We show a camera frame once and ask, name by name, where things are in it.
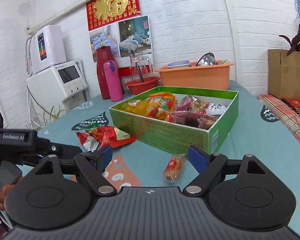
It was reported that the small red cake packet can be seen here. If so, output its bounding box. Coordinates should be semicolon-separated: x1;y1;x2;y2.
163;155;186;183

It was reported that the white blue snack bag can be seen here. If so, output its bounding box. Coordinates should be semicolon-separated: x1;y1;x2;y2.
205;103;227;115

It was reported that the person left hand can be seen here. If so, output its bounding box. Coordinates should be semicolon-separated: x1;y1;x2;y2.
0;176;23;211

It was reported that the green cardboard box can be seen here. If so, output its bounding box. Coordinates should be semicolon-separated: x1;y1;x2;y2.
109;86;239;154

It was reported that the white screen appliance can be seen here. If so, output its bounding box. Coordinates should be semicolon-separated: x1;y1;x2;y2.
27;59;90;126

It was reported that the yellow chips bag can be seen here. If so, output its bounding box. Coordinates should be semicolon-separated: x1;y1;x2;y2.
120;99;149;116

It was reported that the orange red snack bag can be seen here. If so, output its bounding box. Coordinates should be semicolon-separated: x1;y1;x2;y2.
145;92;176;121

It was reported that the pink thermos bottle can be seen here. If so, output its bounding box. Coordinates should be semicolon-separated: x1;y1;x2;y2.
103;60;123;102

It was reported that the red plastic basin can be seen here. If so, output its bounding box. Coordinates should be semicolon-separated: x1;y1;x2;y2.
125;76;160;95

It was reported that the orange plastic basin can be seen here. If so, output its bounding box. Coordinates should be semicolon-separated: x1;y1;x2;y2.
154;60;234;90

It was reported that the steel bowl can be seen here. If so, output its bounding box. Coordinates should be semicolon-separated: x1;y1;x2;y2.
196;53;218;67

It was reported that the white water purifier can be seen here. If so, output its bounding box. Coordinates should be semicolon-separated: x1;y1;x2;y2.
30;25;67;75

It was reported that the glass pitcher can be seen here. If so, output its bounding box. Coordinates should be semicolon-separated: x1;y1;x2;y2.
129;53;153;82

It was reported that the plaid red cloth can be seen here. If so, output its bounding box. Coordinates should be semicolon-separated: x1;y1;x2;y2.
259;94;300;144

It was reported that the red thermos jug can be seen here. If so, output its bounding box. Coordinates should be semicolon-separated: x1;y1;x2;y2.
96;46;114;100

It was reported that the brown cardboard box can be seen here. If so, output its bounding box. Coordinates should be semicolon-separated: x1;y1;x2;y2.
268;49;300;99

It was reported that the bedding photo poster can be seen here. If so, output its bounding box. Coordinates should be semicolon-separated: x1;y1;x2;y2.
89;15;153;67

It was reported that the dark red plant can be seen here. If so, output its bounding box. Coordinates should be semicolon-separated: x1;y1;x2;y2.
279;23;300;56

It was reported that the red gold fu poster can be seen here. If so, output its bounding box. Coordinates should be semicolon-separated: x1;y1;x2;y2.
85;0;141;31

